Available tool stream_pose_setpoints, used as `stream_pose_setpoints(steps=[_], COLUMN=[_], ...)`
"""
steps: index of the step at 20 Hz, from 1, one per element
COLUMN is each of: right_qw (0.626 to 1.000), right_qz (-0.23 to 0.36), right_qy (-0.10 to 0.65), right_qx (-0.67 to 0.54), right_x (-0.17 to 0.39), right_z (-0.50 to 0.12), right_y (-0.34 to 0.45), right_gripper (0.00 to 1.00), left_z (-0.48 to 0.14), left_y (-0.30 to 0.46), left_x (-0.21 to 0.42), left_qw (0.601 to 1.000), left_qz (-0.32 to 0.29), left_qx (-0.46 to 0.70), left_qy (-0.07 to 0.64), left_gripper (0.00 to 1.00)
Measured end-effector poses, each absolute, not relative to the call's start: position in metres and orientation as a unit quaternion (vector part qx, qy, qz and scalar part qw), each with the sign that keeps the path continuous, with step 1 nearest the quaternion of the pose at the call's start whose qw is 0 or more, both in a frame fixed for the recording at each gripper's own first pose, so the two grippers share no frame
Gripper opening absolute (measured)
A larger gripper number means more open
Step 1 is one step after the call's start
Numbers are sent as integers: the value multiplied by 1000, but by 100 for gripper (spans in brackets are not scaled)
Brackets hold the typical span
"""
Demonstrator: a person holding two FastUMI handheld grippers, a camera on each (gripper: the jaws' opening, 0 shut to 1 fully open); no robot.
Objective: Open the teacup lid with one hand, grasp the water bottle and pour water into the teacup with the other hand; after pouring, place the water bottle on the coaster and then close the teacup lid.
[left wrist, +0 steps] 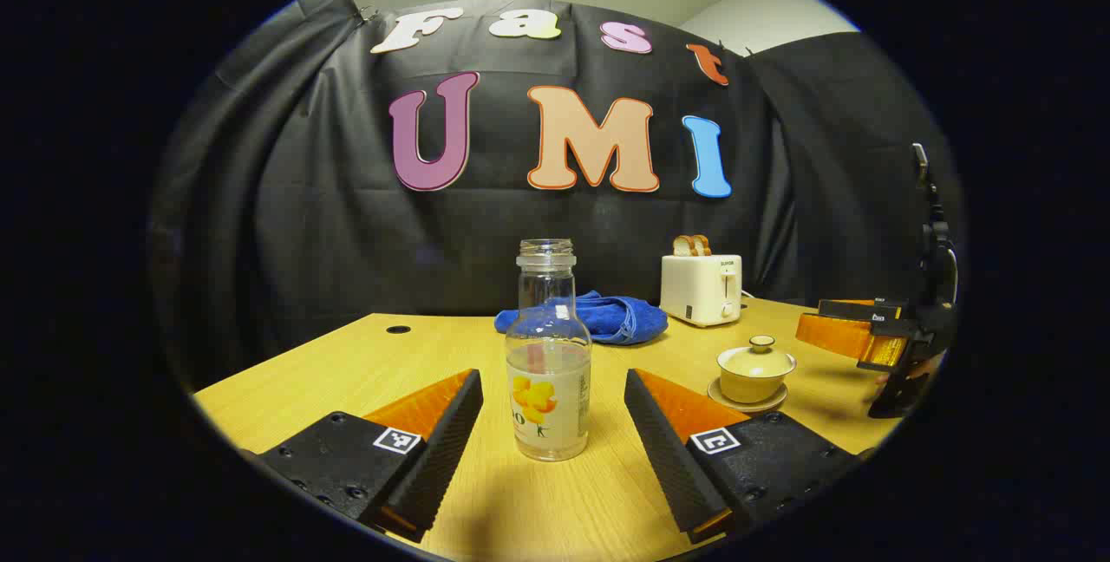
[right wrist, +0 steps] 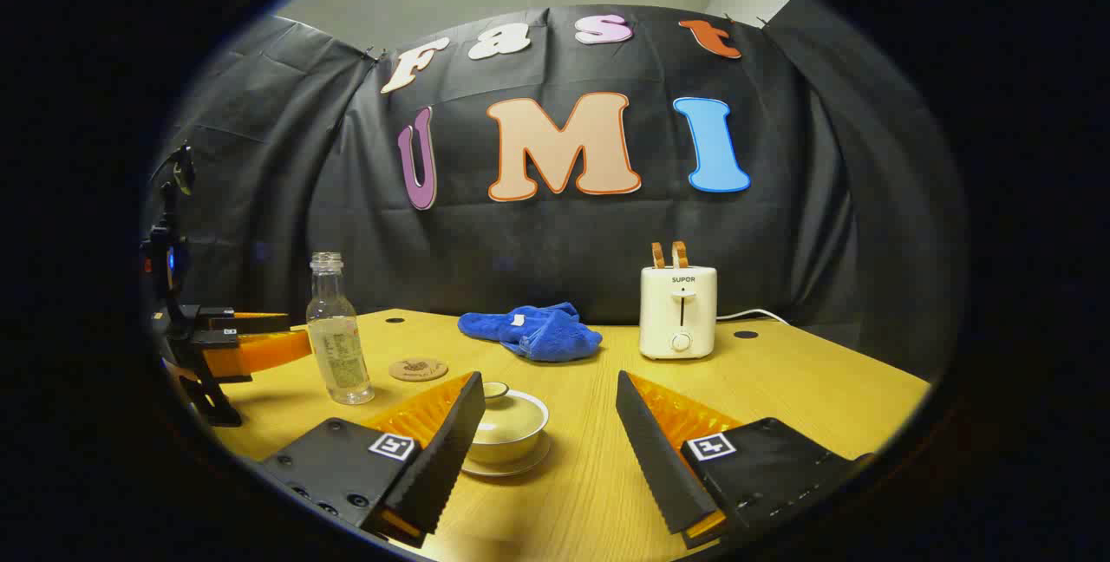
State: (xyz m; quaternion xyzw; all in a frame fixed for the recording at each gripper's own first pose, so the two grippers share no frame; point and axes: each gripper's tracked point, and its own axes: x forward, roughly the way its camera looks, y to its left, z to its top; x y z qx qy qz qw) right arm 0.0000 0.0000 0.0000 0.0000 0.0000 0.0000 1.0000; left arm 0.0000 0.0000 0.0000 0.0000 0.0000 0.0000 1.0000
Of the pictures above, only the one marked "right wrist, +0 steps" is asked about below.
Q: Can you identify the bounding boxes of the white power cable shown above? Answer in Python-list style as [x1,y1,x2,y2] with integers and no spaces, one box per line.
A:
[716,308,793,326]

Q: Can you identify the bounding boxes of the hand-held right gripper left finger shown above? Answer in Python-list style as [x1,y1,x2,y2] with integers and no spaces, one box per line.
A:
[260,370,487,550]

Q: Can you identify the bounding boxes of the black backdrop cloth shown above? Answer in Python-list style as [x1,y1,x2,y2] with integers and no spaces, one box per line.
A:
[146,0,969,382]

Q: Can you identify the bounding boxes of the white saucer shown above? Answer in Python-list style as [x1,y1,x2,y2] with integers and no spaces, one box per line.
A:
[459,435,553,479]

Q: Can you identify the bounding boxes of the clear glass water bottle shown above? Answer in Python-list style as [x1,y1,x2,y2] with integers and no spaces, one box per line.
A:
[304,252,376,407]

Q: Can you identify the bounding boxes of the round brown coaster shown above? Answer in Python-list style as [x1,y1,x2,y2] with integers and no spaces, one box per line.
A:
[388,357,450,383]

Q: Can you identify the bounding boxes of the white teacup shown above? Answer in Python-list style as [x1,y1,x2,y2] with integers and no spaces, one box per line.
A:
[467,389,551,466]

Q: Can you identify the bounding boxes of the cream toaster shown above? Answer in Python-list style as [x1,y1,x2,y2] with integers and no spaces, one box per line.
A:
[638,265,720,362]

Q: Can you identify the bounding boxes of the blue towel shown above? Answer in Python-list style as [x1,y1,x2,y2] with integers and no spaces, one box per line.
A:
[457,301,604,364]

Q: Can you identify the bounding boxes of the white teacup lid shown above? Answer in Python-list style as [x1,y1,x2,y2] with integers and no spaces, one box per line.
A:
[474,381,545,446]

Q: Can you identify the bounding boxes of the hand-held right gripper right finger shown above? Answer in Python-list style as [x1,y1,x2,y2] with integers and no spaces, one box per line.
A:
[615,370,875,550]

